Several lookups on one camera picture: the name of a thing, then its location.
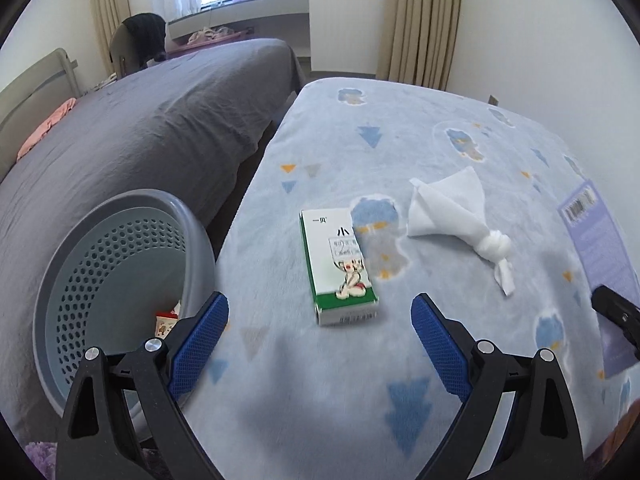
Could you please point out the pink cloth on bed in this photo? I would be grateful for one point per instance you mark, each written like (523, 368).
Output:
(45, 127)

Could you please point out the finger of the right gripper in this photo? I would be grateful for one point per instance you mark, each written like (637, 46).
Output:
(618, 310)

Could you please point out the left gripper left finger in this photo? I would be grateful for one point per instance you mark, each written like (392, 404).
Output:
(99, 440)

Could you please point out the purple knitted sleeve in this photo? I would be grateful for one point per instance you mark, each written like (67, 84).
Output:
(43, 456)

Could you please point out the grey bed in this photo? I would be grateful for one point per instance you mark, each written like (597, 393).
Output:
(183, 126)

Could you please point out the grey perforated trash basket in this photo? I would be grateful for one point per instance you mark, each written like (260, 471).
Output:
(138, 254)

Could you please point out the green white medicine box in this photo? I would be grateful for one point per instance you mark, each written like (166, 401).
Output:
(339, 280)

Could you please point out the chair with black garment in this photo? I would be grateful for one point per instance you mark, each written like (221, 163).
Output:
(139, 40)

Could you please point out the knotted white tissue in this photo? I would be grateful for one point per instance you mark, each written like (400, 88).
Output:
(455, 206)

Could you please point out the beige headboard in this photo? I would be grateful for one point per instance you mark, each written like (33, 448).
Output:
(31, 98)

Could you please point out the light blue patterned blanket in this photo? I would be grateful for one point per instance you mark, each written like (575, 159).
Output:
(284, 398)

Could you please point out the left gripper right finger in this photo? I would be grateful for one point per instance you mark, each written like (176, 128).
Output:
(541, 439)

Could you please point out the lavender rectangular box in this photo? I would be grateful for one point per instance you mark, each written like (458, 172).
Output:
(605, 261)

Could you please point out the red white snack wrapper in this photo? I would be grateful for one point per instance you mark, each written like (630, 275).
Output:
(166, 320)

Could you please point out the pink clothes on sill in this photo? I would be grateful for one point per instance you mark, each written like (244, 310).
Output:
(216, 35)

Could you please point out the right beige curtain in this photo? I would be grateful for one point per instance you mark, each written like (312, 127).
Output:
(417, 42)

